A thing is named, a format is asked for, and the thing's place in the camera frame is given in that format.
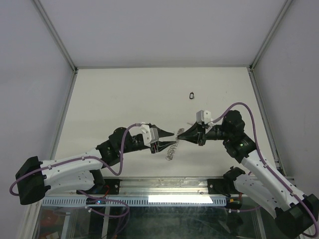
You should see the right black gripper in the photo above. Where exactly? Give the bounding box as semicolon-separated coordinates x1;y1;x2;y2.
177;121;231;146

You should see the metal disc with key rings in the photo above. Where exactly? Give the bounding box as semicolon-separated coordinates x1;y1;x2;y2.
165;128;185;161

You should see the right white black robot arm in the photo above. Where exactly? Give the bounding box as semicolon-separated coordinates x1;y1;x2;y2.
177;110;319;239

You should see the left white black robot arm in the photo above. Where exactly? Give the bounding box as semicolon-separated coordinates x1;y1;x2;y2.
9;122;174;205

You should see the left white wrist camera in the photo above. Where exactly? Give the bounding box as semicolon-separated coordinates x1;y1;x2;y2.
139;122;158;147

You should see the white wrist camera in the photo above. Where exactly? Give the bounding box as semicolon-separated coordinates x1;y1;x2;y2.
139;122;158;147
196;110;215;128

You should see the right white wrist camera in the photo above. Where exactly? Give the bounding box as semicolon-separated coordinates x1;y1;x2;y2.
196;110;215;128

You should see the aluminium mounting rail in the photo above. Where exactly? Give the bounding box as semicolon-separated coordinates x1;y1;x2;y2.
104;176;223;197

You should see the white slotted cable duct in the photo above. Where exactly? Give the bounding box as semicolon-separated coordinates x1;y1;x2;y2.
41;195;226;207

